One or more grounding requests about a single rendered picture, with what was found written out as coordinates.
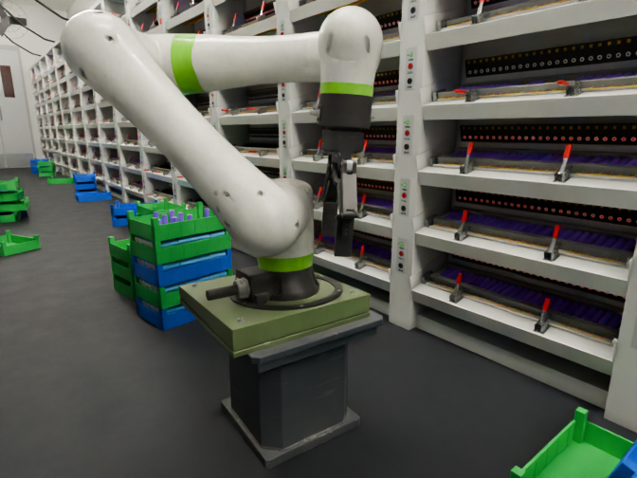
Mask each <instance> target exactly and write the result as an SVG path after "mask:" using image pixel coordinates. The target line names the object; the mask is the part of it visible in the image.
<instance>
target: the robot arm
mask: <svg viewBox="0 0 637 478"><path fill-rule="evenodd" d="M382 47H383V34H382V29H381V26H380V25H379V23H378V21H377V20H376V18H375V17H374V16H373V15H372V14H371V13H370V12H369V11H367V10H366V9H363V8H361V7H357V6H347V7H343V8H340V9H337V10H335V11H333V12H332V13H331V14H330V15H329V16H328V17H327V18H326V19H325V21H324V22H323V24H322V26H321V28H320V31H315V32H307V33H300V34H289V35H275V36H232V35H215V34H145V33H142V32H139V31H137V30H135V29H133V28H131V27H129V26H128V25H127V24H126V23H125V22H123V21H122V20H121V19H119V18H118V17H117V16H116V15H113V14H111V13H109V12H106V11H102V10H86V11H82V12H80V13H78V14H76V15H74V16H73V17H72V18H70V19H69V20H68V21H67V23H66V24H65V26H64V29H63V31H62V35H61V50H62V54H63V56H64V60H65V62H66V64H67V65H68V67H69V68H70V70H71V71H72V72H73V73H74V74H75V75H76V76H77V77H78V78H79V79H81V80H82V81H83V82H84V83H86V84H87V85H88V86H90V87H91V88H92V89H93V90H95V91H96V92H97V93H98V94H99V95H101V96H102V97H103V98H104V99H105V100H107V101H108V102H109V103H110V104H111V105H112V106H114V107H115V108H116V109H117V110H118V111H119V112H120V113H121V114H122V115H123V116H124V117H125V118H126V119H127V120H129V121H130V122H131V123H132V124H133V125H134V126H135V127H136V128H137V129H138V130H139V131H140V132H141V133H142V134H143V135H144V136H145V137H146V138H147V139H148V140H149V141H150V142H151V143H152V144H153V145H154V146H155V147H156V148H157V149H158V150H159V151H160V152H161V153H162V154H163V155H164V156H165V157H166V158H167V159H168V160H169V161H170V162H171V163H172V165H173V166H174V167H175V168H176V169H177V170H178V172H179V173H180V174H182V175H183V176H184V177H185V178H186V180H187V181H188V182H189V183H190V184H191V186H192V187H193V188H194V189H195V190H196V191H197V193H198V194H199V195H200V196H201V198H202V199H203V200H204V201H205V202H206V204H207V205H208V206H209V208H210V209H211V210H212V212H213V213H214V214H215V215H216V217H217V218H218V219H219V221H220V222H221V223H222V225H223V226H224V227H225V229H226V230H227V232H228V233H229V235H230V236H231V237H232V239H233V240H234V242H235V243H236V244H237V246H238V247H239V248H241V249H242V250H243V251H245V252H246V253H248V254H250V255H253V256H256V257H257V260H258V265H257V266H254V267H246V268H240V269H236V276H235V281H234V282H233V285H228V286H223V287H218V288H214V289H209V290H206V297H207V300H208V301H212V300H217V299H221V298H225V297H230V296H234V295H235V297H236V298H237V299H241V300H242V299H245V300H247V301H248V302H251V303H255V304H256V305H258V304H265V303H267V302H268V301H275V302H289V301H297V300H302V299H306V298H309V297H312V296H314V295H316V294H317V293H318V292H319V282H318V280H317V278H316V276H315V274H314V270H313V256H314V210H313V191H312V188H311V186H310V185H309V184H308V183H306V182H304V181H301V180H297V179H292V178H276V179H270V178H268V177H267V176H266V175H265V174H264V173H262V172H261V171H260V170H259V169H258V168H256V167H255V166H254V165H253V164H252V163H251V162H250V161H248V160H247V159H246V158H245V157H244V156H243V155H242V154H241V153H240V152H238V151H237V150H236V149H235V148H234V147H233V146H232V145H231V144H230V143H229V142H228V141H227V140H226V139H225V138H224V137H223V136H222V135H221V134H220V133H219V132H218V131H217V130H216V129H215V128H214V127H213V126H212V125H211V124H210V123H209V122H208V121H207V120H206V119H205V118H204V117H203V116H202V115H201V114H200V113H199V112H198V111H197V110H196V109H195V107H194V106H193V105H192V104H191V103H190V102H189V101H188V100H187V99H186V97H185V96H184V95H189V94H198V93H205V92H212V91H218V90H225V89H230V88H236V87H242V86H249V85H256V84H266V83H320V94H319V105H318V110H310V111H309V116H316V117H318V118H317V121H318V125H319V126H326V130H322V141H321V149H322V150H323V151H326V152H333V153H332V154H329V155H328V163H327V170H326V176H325V181H324V187H323V193H322V197H323V201H324V202H323V210H322V224H321V236H331V237H332V236H333V237H335V249H334V256H335V257H351V255H352V243H353V233H354V221H355V218H357V217H358V213H357V191H356V166H357V162H356V160H352V154H360V153H362V152H363V144H364V134H365V133H362V132H361V129H369V128H370V124H371V119H374V118H375V116H374V115H372V103H373V84H374V77H375V72H376V69H377V68H378V66H379V63H380V58H381V51H382ZM337 209H338V212H339V214H337Z"/></svg>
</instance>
